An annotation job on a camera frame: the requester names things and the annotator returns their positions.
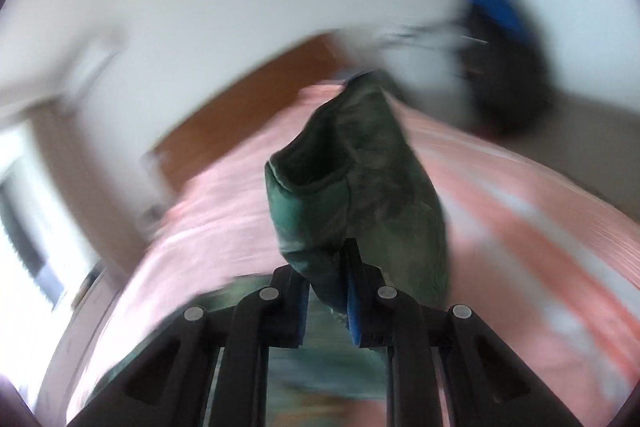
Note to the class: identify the window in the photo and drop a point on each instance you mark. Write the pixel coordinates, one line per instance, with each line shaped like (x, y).
(20, 232)

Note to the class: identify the white nightstand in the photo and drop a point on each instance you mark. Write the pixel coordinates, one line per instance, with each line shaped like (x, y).
(425, 67)

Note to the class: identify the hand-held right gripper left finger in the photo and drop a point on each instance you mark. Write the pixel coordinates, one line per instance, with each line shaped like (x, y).
(299, 309)

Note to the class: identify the wooden headboard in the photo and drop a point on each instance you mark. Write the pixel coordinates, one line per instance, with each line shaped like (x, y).
(240, 117)

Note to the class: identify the pink striped bed sheet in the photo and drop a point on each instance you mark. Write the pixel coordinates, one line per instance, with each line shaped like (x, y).
(500, 232)

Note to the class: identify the green floral pillow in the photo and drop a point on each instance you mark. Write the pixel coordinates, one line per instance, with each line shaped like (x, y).
(350, 167)

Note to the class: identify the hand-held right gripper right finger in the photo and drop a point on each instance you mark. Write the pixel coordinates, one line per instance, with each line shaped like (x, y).
(354, 313)

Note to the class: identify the black and blue jacket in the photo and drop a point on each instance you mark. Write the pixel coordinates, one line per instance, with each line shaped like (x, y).
(505, 72)

